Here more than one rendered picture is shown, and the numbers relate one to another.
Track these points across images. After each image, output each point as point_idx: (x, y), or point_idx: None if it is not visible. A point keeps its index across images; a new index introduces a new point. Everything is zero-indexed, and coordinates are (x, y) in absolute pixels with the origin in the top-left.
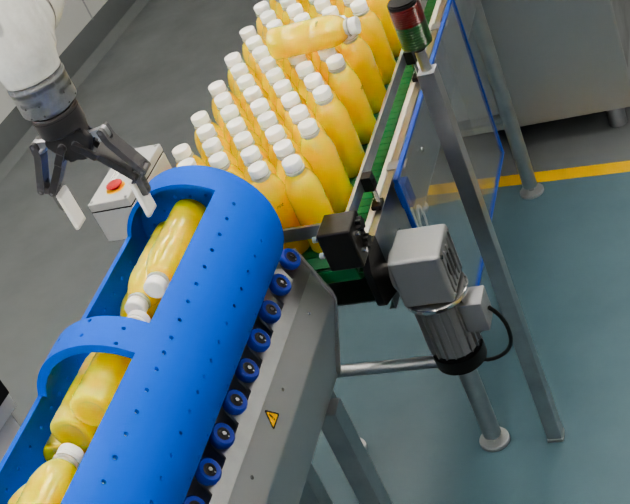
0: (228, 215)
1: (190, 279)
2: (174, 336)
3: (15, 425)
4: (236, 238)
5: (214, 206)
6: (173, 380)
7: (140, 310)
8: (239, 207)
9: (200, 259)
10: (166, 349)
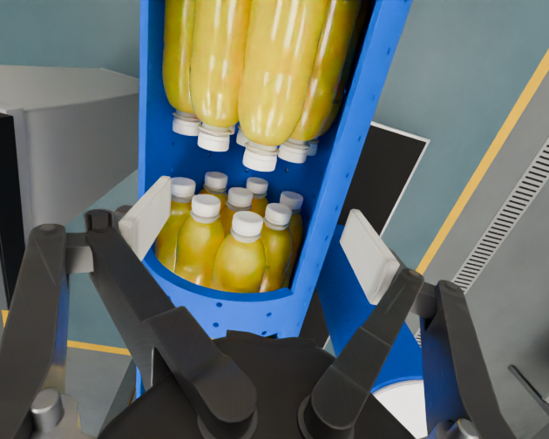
0: (392, 40)
1: (332, 208)
2: (312, 284)
3: (30, 116)
4: (383, 84)
5: (382, 27)
6: (306, 312)
7: (255, 224)
8: (408, 3)
9: (346, 167)
10: (305, 301)
